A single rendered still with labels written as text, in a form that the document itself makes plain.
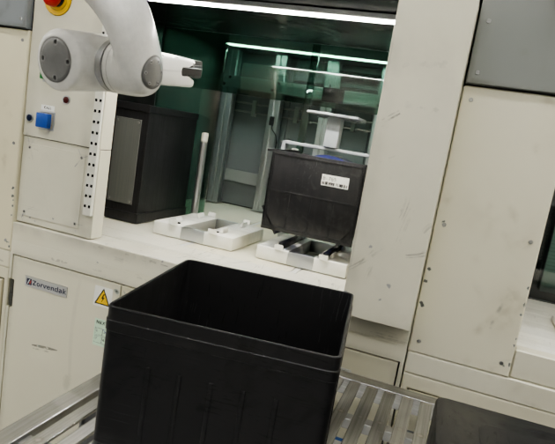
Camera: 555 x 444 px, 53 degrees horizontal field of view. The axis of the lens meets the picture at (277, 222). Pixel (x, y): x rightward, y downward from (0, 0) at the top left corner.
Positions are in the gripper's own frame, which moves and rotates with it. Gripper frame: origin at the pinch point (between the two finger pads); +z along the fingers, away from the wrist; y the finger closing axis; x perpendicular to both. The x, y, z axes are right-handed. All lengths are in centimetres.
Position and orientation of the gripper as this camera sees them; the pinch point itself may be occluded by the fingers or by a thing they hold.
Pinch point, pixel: (192, 69)
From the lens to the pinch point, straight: 108.6
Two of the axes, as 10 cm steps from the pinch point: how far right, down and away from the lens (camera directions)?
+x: 1.6, -9.4, -3.0
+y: 8.7, 2.8, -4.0
